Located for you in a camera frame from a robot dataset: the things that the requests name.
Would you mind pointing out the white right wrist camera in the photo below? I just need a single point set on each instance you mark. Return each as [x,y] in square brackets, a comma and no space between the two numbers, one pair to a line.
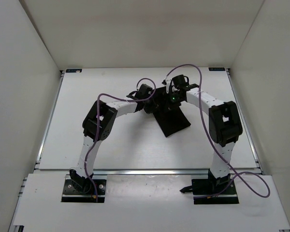
[168,83]

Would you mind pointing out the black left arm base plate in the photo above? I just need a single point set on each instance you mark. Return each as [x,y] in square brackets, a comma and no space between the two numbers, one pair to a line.
[73,193]

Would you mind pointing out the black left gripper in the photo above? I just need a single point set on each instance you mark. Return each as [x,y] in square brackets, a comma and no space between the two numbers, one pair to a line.
[152,108]

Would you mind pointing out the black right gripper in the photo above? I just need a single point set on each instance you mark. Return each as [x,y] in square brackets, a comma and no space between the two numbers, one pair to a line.
[167,95]

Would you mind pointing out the black skirt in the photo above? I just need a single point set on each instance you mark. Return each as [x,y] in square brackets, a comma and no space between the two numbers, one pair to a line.
[167,112]

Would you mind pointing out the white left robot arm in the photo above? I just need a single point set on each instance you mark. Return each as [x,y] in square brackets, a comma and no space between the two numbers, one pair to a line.
[97,126]

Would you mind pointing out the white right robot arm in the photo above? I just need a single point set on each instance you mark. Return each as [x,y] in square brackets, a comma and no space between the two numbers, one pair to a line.
[224,125]

